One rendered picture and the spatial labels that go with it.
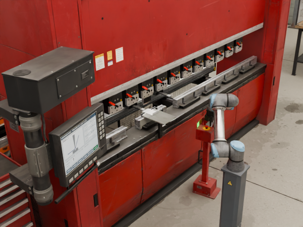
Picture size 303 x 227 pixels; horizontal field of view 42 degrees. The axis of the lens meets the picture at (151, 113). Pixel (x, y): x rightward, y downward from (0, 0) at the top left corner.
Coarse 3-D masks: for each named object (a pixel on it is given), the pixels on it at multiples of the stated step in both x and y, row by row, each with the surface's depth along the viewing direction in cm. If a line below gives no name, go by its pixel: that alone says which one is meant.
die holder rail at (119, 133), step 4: (120, 128) 352; (124, 128) 352; (112, 132) 346; (116, 132) 346; (120, 132) 349; (124, 132) 353; (108, 136) 340; (112, 136) 342; (116, 136) 346; (120, 136) 351; (124, 136) 355; (108, 140) 339; (112, 140) 344; (116, 140) 348; (120, 140) 351; (108, 144) 341
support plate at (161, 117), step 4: (160, 112) 371; (164, 112) 371; (144, 116) 365; (148, 116) 365; (152, 116) 365; (156, 116) 364; (160, 116) 364; (164, 116) 364; (168, 116) 364; (172, 116) 364; (152, 120) 359; (156, 120) 357; (160, 120) 357; (164, 120) 357; (168, 120) 357; (164, 124) 352
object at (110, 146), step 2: (116, 142) 343; (118, 142) 343; (110, 144) 341; (116, 144) 341; (118, 144) 342; (108, 146) 338; (110, 146) 338; (112, 146) 338; (114, 146) 339; (116, 146) 341; (108, 148) 335; (110, 148) 336; (112, 148) 338; (114, 148) 339; (108, 150) 334; (110, 150) 337; (106, 152) 333
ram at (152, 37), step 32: (96, 0) 284; (128, 0) 308; (160, 0) 336; (192, 0) 370; (224, 0) 412; (256, 0) 465; (96, 32) 293; (128, 32) 318; (160, 32) 348; (192, 32) 385; (224, 32) 431; (128, 64) 329; (160, 64) 362
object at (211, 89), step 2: (218, 84) 451; (212, 86) 446; (214, 86) 446; (216, 86) 445; (218, 86) 447; (210, 88) 441; (212, 88) 441; (214, 88) 441; (216, 88) 445; (208, 90) 437; (210, 90) 437; (212, 90) 439; (214, 90) 442; (202, 92) 432; (204, 92) 432; (206, 92) 432; (208, 92) 434; (210, 92) 437; (202, 94) 433; (204, 94) 431; (206, 94) 431
